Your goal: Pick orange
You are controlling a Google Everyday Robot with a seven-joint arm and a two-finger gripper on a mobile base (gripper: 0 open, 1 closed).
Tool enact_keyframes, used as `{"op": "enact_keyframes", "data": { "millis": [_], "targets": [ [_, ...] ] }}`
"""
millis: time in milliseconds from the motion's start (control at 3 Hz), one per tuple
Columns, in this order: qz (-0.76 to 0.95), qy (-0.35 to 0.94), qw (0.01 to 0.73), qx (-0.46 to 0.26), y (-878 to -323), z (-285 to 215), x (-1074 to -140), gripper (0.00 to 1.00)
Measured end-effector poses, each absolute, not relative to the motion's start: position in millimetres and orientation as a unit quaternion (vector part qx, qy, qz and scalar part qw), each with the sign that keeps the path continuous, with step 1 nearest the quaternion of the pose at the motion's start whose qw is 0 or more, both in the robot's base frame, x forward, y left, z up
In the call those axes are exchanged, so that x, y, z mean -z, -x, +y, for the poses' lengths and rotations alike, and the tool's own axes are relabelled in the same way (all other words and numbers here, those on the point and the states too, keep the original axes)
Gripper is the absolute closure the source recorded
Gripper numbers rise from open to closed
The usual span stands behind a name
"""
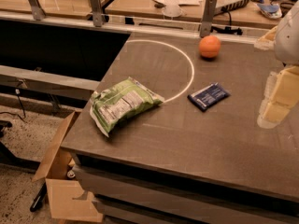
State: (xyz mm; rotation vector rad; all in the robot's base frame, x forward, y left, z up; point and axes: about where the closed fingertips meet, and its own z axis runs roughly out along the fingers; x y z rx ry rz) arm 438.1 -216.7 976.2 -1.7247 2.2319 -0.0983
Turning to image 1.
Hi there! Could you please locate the black cable on floor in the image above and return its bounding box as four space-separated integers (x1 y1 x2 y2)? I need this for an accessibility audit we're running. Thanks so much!
0 88 28 123

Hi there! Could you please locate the white face mask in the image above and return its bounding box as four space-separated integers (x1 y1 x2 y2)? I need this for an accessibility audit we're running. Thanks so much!
162 4 183 18

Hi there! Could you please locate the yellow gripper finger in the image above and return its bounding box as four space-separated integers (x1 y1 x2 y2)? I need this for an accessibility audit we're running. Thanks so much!
257 65 299 129
254 26 277 50

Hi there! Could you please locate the grey metal bracket right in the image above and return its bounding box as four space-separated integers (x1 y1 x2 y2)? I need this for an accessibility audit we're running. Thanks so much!
199 0 217 37

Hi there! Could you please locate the blue and white mask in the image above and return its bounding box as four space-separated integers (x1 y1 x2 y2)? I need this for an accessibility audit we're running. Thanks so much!
257 4 282 19

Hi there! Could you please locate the dark blue snack packet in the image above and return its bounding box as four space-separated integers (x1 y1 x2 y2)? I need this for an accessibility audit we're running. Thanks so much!
187 83 230 112

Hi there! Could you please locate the orange fruit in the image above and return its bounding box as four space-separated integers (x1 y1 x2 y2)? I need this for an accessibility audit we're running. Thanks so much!
199 35 221 59

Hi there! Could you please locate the open cardboard box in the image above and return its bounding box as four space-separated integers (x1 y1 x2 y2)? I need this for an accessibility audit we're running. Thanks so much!
32 112 103 224

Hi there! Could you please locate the grey metal bracket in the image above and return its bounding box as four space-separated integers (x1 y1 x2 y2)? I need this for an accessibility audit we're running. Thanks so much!
90 0 104 27
28 0 46 21
199 0 217 37

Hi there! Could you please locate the grey power strip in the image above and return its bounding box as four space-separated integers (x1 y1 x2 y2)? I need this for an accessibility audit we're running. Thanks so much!
214 0 250 15

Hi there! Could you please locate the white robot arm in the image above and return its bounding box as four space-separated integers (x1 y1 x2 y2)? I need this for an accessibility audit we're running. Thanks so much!
254 1 299 129

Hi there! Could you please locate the grey metal bracket left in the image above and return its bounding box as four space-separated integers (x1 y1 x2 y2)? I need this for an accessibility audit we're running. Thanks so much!
28 0 46 21

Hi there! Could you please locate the green chip bag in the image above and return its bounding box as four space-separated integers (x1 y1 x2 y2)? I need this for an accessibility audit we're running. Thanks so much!
90 77 164 137

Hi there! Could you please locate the grey metal bracket middle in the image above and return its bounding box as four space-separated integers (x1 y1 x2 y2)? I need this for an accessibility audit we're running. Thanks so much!
90 0 104 27

